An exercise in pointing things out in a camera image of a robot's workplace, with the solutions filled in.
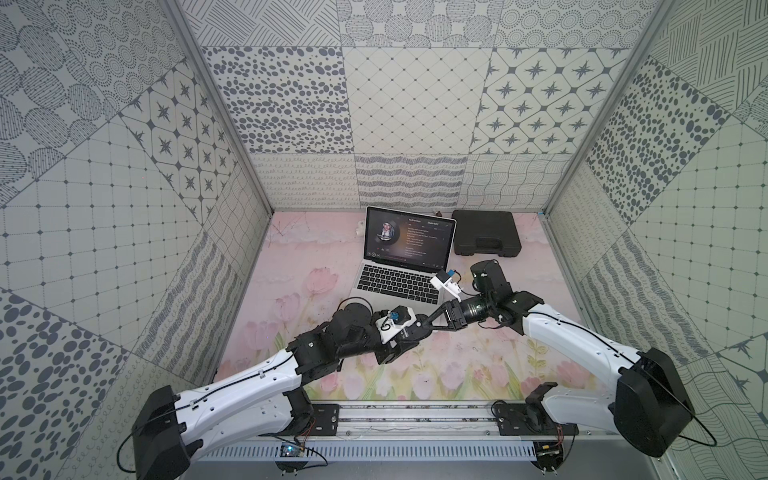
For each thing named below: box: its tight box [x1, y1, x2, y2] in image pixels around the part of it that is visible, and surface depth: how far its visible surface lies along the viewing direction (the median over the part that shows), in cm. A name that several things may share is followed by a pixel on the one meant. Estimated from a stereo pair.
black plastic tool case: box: [451, 210, 522, 257], surface depth 107 cm
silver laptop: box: [349, 206, 457, 311], surface depth 100 cm
